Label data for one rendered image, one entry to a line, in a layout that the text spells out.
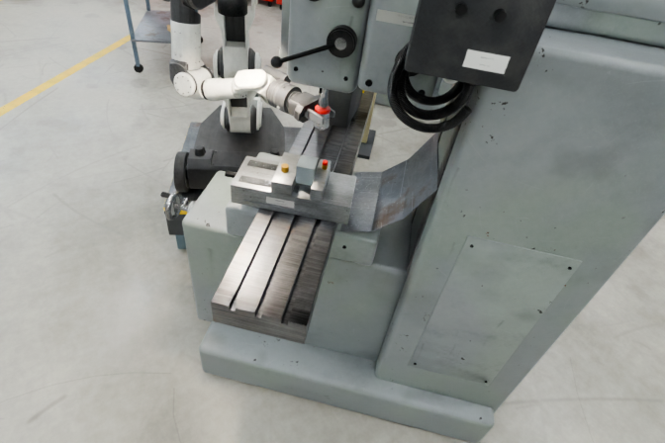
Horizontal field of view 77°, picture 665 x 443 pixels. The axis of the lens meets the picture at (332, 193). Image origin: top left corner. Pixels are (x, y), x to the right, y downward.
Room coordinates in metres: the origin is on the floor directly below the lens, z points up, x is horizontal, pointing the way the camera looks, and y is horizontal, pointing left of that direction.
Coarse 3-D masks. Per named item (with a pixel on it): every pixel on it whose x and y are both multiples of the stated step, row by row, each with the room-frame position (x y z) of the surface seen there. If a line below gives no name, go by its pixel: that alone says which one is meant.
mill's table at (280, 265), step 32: (352, 128) 1.43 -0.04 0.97; (352, 160) 1.21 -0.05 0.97; (256, 224) 0.83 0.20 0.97; (288, 224) 0.85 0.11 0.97; (320, 224) 0.87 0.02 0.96; (256, 256) 0.73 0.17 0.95; (288, 256) 0.73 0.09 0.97; (320, 256) 0.75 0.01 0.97; (224, 288) 0.60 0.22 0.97; (256, 288) 0.62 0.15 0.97; (288, 288) 0.63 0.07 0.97; (224, 320) 0.56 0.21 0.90; (256, 320) 0.55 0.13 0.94; (288, 320) 0.54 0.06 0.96
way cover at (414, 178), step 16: (432, 144) 1.16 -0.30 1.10; (416, 160) 1.17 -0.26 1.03; (432, 160) 1.07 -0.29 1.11; (368, 176) 1.21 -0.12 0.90; (384, 176) 1.20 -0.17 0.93; (400, 176) 1.14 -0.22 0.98; (416, 176) 1.07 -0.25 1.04; (432, 176) 0.98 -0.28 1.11; (368, 192) 1.12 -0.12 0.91; (384, 192) 1.10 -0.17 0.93; (400, 192) 1.05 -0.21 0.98; (416, 192) 0.98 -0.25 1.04; (432, 192) 0.91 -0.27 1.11; (352, 208) 1.04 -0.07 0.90; (384, 208) 1.01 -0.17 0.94; (400, 208) 0.97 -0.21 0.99; (352, 224) 0.95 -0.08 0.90; (368, 224) 0.95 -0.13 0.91; (384, 224) 0.92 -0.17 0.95
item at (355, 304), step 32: (224, 192) 1.17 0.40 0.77; (192, 224) 0.99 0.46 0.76; (224, 224) 1.00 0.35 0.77; (192, 256) 0.99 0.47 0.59; (224, 256) 0.97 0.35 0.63; (384, 256) 0.97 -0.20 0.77; (320, 288) 0.93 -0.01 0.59; (352, 288) 0.92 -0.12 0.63; (384, 288) 0.91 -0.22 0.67; (320, 320) 0.93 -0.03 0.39; (352, 320) 0.92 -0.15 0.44; (384, 320) 0.91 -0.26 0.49; (352, 352) 0.91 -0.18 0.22
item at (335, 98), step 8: (328, 96) 1.43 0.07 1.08; (336, 96) 1.43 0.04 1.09; (344, 96) 1.42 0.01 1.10; (352, 96) 1.43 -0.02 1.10; (360, 96) 1.60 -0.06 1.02; (336, 104) 1.42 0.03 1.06; (344, 104) 1.42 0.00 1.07; (352, 104) 1.46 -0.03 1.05; (336, 112) 1.42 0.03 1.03; (344, 112) 1.42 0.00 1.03; (352, 112) 1.48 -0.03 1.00; (336, 120) 1.42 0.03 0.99; (344, 120) 1.42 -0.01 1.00; (344, 128) 1.42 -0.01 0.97
